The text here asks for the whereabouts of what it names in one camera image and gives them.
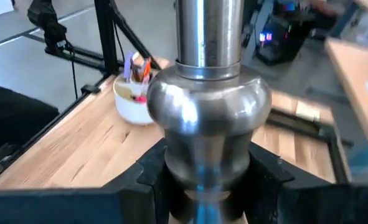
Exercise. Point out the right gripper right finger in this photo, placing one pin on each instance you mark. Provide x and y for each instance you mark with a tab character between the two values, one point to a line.
264	193

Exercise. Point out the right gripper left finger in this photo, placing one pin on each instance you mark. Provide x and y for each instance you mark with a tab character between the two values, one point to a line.
146	193

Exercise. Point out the silver metal lamp base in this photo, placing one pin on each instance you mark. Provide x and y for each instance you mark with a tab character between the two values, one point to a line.
208	102

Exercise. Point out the round white organizer bowl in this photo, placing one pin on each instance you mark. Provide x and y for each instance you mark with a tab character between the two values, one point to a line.
130	105

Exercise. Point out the yellow sticky note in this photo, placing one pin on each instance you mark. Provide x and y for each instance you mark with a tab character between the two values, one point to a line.
308	111

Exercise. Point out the red clip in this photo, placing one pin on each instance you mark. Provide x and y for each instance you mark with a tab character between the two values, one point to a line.
140	99

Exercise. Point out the orange clip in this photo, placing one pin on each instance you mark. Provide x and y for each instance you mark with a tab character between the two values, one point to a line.
146	68

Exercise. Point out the black bulky object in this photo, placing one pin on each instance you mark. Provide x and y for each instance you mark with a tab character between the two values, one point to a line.
15	118

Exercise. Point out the beige wooden desk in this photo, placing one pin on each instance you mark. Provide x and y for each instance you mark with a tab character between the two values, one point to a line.
361	71

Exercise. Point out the black computer with lights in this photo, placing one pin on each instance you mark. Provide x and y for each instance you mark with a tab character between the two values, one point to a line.
280	37

